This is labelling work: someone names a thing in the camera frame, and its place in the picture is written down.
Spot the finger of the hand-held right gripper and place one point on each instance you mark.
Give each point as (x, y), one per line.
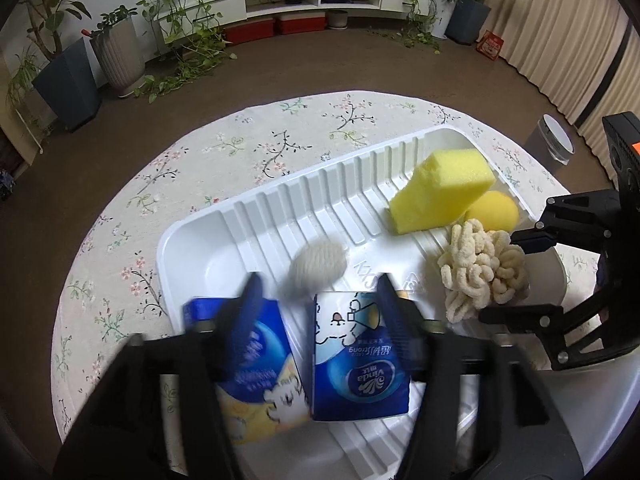
(575, 215)
(530, 317)

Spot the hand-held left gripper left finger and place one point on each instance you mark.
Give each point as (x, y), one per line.
(247, 310)

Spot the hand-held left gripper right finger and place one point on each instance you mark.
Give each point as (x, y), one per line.
(395, 320)

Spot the blue tissue packet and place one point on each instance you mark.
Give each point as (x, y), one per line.
(275, 350)
(350, 360)

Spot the cream chenille loop sponge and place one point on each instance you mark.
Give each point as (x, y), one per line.
(475, 270)

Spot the round yellow sponge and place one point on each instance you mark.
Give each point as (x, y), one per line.
(495, 212)

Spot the beige knitted scrubber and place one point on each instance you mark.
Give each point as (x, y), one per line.
(320, 265)

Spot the white plastic tray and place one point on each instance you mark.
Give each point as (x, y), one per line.
(280, 220)

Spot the yellow rectangular sponge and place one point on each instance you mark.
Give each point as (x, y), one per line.
(440, 190)

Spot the grey trash bin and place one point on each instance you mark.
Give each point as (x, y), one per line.
(547, 142)

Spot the floral tablecloth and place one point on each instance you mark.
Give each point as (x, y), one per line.
(200, 160)

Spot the red cardboard box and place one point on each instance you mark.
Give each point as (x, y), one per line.
(489, 45)

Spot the beige curtain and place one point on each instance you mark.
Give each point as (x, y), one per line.
(560, 25)

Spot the grey-blue tapered planter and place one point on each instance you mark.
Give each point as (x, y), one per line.
(467, 20)

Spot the small blue bag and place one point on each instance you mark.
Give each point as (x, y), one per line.
(5, 185)

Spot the red storage box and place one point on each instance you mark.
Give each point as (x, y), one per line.
(250, 31)
(301, 25)

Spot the ribbed white planter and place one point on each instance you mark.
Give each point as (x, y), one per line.
(120, 57)

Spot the dark blue square planter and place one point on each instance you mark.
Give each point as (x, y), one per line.
(67, 85)

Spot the small grey pot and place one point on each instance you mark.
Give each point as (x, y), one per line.
(337, 19)

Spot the thin-leaved green plant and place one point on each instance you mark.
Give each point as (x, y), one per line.
(22, 80)

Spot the small green potted plant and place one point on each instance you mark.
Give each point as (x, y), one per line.
(112, 17)

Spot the tall leafy tree plant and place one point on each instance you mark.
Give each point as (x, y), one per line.
(45, 5)

